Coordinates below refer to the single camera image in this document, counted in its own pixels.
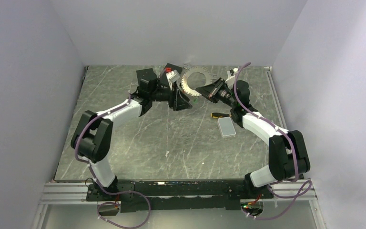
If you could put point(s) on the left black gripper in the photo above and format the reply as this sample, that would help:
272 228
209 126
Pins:
177 100

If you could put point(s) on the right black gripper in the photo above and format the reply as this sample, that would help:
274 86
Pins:
212 90

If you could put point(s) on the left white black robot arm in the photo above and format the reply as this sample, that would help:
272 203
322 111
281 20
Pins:
91 140

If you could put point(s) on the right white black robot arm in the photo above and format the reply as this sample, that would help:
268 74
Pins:
287 153

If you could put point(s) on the yellow black screwdriver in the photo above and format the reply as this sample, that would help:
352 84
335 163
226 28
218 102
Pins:
220 115

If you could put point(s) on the black box with label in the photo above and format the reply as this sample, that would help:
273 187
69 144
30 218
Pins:
172 67

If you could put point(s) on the clear plastic case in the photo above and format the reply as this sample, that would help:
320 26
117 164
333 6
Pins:
226 127

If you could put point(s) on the silver wrench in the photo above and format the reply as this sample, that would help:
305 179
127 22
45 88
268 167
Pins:
187 66

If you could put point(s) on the black flat box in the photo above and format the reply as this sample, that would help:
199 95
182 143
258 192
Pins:
145 75

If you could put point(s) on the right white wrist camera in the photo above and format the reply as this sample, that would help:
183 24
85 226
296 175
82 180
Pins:
231 75

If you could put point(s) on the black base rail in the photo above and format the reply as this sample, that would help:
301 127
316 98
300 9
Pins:
141 202

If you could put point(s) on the aluminium frame rail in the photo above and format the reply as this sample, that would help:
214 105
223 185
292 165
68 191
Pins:
75 193

